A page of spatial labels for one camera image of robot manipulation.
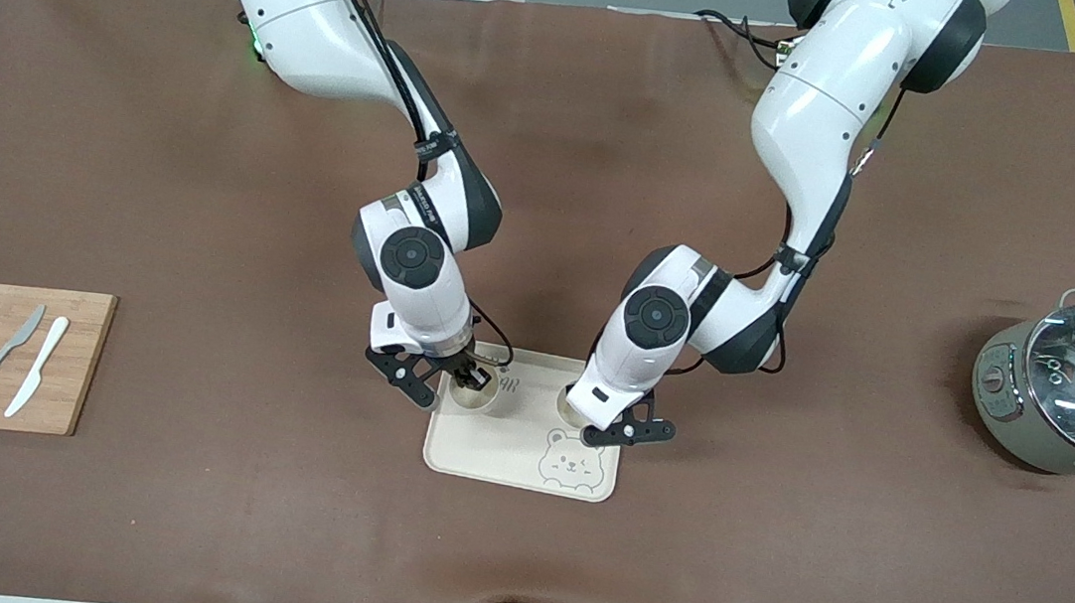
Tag white plastic knife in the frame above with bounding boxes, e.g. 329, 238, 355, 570
3, 312, 72, 424

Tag white plastic cup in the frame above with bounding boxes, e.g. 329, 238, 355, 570
444, 373, 503, 416
553, 383, 594, 426

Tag grey plastic knife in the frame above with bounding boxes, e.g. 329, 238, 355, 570
0, 300, 48, 403

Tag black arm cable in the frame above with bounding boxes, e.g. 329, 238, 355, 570
273, 0, 552, 372
681, 61, 911, 390

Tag cream tray with bear print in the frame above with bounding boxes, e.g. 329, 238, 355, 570
419, 335, 635, 506

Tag yellow floor tape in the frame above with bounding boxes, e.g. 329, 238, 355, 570
1051, 0, 1075, 55

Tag grey electric cooking pot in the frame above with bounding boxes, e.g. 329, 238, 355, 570
962, 278, 1075, 487

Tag wooden cutting board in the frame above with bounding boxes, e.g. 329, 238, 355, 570
0, 283, 119, 443

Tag brown table mat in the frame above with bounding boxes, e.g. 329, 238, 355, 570
0, 0, 1075, 603

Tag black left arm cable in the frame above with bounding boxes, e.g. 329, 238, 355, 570
681, 61, 911, 390

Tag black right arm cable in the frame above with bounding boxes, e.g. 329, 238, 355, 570
273, 0, 552, 372

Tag black left base cable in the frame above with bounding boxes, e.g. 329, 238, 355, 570
690, 7, 798, 70

